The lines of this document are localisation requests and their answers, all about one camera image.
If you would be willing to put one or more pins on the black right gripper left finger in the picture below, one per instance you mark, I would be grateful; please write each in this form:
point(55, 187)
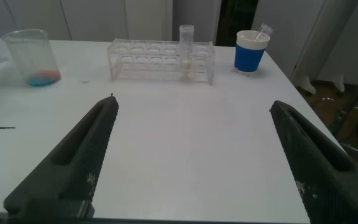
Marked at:
point(73, 174)

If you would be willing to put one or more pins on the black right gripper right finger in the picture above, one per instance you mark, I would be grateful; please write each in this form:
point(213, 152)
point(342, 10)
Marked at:
point(328, 180)

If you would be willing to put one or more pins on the clear glass beaker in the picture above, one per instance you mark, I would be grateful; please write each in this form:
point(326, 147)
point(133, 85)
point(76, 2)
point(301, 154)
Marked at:
point(39, 77)

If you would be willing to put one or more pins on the white partition foot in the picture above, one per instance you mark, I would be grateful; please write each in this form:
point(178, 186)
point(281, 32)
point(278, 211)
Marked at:
point(309, 85)

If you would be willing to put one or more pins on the blue white paper cup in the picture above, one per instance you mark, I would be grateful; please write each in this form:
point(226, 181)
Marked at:
point(249, 59)

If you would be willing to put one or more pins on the white folding partition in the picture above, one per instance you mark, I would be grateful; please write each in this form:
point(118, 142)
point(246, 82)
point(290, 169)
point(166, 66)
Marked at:
point(306, 31)
point(89, 18)

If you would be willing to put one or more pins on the white angled partition panel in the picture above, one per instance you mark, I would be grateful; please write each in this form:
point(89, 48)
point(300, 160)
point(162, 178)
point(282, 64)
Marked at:
point(194, 18)

